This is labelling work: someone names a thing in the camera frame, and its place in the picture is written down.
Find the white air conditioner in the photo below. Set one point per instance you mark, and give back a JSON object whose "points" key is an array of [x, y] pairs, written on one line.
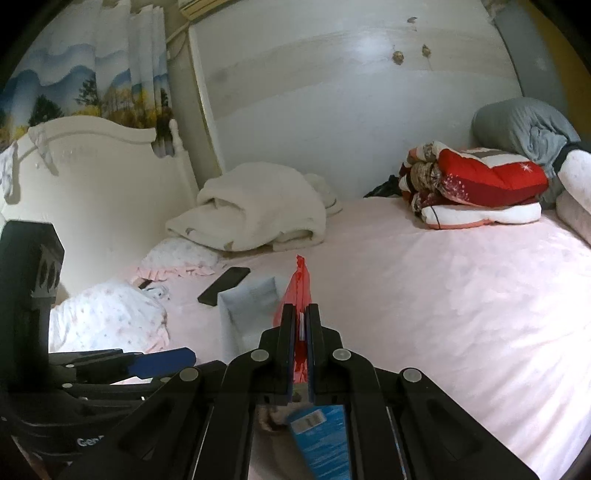
{"points": [[196, 7]]}

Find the black clothing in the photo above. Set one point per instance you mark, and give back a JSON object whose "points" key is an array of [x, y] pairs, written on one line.
{"points": [[385, 188]]}

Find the large floral pillow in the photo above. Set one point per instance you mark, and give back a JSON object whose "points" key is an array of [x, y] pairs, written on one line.
{"points": [[106, 318]]}

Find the landscape print curtain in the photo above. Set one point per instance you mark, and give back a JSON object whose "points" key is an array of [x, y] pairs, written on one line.
{"points": [[69, 69]]}

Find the white bed headboard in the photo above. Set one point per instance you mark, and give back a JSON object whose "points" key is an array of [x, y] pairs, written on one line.
{"points": [[92, 184]]}

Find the blue snack packet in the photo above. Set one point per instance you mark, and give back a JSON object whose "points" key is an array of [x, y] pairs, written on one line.
{"points": [[323, 443]]}

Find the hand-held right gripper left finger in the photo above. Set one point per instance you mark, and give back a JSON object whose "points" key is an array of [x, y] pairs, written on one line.
{"points": [[284, 332]]}

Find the grey folded quilt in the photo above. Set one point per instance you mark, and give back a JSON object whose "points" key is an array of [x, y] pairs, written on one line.
{"points": [[521, 124]]}

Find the white dotted pillow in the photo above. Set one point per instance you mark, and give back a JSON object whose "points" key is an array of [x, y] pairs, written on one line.
{"points": [[577, 198]]}

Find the white fleece blanket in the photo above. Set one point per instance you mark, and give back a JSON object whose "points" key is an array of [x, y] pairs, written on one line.
{"points": [[258, 207]]}

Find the black smartphone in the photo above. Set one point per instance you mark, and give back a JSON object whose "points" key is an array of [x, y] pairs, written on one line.
{"points": [[224, 286]]}

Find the small floral pillow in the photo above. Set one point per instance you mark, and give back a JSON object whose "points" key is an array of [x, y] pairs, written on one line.
{"points": [[180, 258]]}

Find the red patterned folded quilt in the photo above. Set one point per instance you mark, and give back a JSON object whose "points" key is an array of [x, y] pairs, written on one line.
{"points": [[480, 184]]}

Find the red snack packet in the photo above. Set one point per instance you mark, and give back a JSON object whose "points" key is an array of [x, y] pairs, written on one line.
{"points": [[300, 286]]}

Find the white wood-grain wardrobe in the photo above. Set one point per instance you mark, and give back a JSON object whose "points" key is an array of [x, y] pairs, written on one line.
{"points": [[346, 92]]}

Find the bed with pink sheet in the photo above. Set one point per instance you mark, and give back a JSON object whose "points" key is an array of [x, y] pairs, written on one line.
{"points": [[438, 300]]}

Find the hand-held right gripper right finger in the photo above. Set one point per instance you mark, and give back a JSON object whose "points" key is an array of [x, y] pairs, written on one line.
{"points": [[316, 332]]}

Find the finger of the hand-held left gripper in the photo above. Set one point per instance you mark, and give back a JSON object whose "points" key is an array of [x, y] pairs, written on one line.
{"points": [[115, 390], [161, 360]]}

